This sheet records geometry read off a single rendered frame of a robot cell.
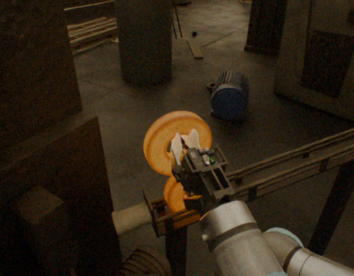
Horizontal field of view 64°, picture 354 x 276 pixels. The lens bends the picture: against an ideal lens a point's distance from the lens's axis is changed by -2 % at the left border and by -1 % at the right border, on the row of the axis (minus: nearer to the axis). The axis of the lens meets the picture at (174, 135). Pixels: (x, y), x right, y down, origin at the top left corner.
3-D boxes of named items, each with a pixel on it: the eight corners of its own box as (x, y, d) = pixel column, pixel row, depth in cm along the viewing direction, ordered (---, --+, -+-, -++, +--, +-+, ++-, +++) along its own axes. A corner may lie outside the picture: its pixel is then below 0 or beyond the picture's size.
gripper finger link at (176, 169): (185, 145, 61) (202, 178, 55) (184, 150, 62) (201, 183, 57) (164, 150, 59) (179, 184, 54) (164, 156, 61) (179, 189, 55)
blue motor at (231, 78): (207, 123, 241) (210, 85, 222) (216, 94, 287) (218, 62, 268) (245, 127, 235) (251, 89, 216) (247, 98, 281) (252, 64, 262)
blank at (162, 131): (137, 121, 60) (141, 128, 57) (204, 102, 64) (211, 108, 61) (148, 175, 69) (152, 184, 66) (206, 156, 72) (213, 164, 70)
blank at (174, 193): (164, 212, 77) (168, 222, 75) (162, 168, 69) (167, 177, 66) (215, 198, 82) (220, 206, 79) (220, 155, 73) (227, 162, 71)
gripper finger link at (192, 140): (192, 114, 61) (210, 145, 56) (189, 132, 66) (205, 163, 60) (178, 116, 60) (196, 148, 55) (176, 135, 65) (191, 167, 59)
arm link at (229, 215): (248, 238, 52) (200, 255, 49) (235, 214, 55) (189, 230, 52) (264, 216, 45) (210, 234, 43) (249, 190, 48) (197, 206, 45)
